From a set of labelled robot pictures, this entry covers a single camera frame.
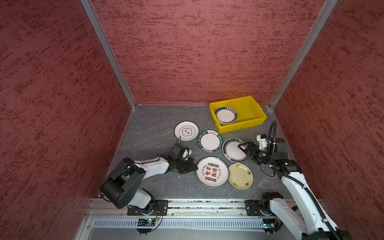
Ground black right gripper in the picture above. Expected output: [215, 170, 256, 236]
[237, 141, 275, 165]

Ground large white plate red characters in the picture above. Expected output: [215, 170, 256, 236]
[196, 157, 230, 188]

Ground cream yellow plate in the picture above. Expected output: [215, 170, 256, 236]
[228, 163, 254, 190]

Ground green rim hao shi plate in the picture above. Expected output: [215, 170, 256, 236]
[197, 130, 224, 153]

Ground white plate clover emblem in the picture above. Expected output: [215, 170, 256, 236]
[174, 121, 199, 142]

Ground green red rim plate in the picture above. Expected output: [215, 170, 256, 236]
[222, 138, 247, 163]
[215, 107, 238, 125]

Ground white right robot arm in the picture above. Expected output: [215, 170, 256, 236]
[238, 135, 352, 240]

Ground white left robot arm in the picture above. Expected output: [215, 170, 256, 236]
[100, 143, 198, 215]

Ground yellow plastic bin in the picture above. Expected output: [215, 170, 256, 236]
[209, 96, 267, 134]

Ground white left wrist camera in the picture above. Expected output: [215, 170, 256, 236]
[182, 149, 192, 160]

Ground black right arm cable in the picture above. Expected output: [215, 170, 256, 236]
[259, 119, 346, 240]

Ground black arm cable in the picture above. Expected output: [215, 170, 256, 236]
[99, 136, 182, 205]
[259, 119, 346, 240]

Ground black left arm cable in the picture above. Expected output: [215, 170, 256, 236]
[99, 136, 182, 205]

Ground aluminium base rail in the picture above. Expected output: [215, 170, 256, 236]
[86, 197, 301, 232]

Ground right aluminium corner post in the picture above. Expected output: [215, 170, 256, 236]
[269, 0, 338, 111]

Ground aluminium corner post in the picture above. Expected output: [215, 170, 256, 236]
[269, 0, 338, 111]
[81, 0, 137, 110]

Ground left aluminium corner post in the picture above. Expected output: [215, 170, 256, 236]
[81, 0, 137, 110]

